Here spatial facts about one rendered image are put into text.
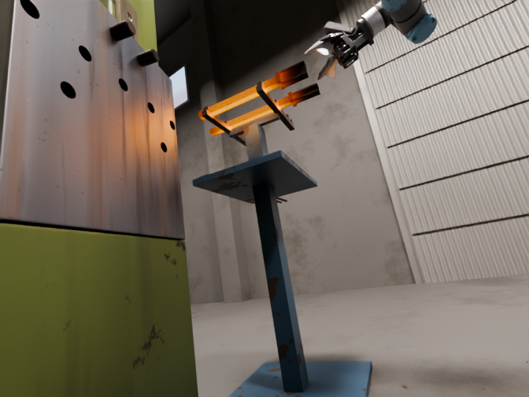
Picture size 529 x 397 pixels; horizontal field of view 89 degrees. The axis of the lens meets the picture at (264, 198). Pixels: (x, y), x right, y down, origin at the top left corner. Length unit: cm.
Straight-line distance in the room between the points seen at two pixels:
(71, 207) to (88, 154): 9
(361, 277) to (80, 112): 285
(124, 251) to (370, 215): 272
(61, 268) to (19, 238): 6
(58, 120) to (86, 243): 17
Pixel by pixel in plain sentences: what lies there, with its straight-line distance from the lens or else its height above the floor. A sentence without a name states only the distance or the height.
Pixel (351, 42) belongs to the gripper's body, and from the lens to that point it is 101.
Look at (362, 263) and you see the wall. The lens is 304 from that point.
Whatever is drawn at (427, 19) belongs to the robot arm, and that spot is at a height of 96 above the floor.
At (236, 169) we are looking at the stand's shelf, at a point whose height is 66.
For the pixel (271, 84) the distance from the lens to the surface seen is 91.
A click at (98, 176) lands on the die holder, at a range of 49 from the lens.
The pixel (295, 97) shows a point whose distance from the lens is 101.
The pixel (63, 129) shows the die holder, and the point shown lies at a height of 61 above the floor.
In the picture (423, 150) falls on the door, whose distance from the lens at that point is 302.
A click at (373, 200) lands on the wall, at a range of 302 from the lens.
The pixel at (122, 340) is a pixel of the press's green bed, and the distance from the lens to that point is 50.
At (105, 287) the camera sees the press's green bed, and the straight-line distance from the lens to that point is 47.
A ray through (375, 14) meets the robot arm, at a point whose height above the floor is 106.
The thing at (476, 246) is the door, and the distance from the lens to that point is 292.
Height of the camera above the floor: 38
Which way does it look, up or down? 14 degrees up
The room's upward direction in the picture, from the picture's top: 9 degrees counter-clockwise
